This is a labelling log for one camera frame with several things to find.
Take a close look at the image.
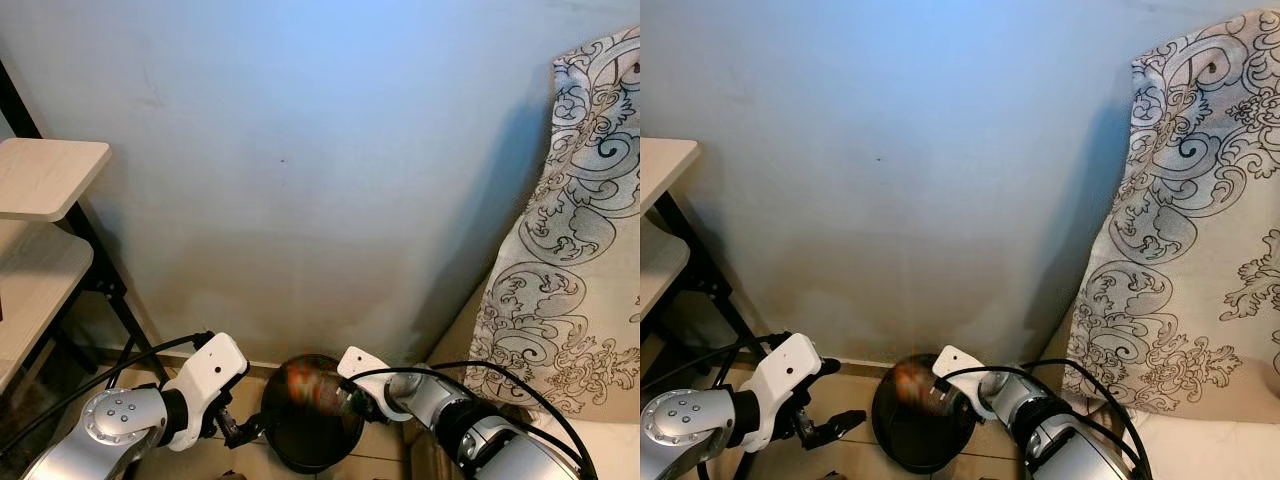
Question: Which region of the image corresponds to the reddish snack packet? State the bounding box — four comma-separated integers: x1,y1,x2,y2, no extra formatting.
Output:
285,358,351,411
893,360,946,406

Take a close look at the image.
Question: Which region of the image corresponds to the beige swirl patterned curtain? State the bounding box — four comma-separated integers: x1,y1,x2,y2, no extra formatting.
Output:
465,25,641,416
1062,8,1280,416

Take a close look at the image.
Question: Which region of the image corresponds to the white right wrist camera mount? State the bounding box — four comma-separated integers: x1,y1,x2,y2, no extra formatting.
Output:
337,347,411,421
932,345,1001,416

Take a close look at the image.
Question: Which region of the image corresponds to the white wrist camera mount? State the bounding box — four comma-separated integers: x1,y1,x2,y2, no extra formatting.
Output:
745,333,823,451
160,332,249,446
337,347,411,421
932,345,1001,416

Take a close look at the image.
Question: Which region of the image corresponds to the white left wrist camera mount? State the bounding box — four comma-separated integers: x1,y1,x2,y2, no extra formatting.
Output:
160,332,249,446
745,333,823,451

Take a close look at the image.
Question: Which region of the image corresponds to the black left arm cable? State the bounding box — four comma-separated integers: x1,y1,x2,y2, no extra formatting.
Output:
0,332,216,456
640,332,791,396

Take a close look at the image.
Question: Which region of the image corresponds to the wooden shelf with black frame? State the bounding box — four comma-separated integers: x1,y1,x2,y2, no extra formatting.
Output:
640,138,771,386
0,58,171,401

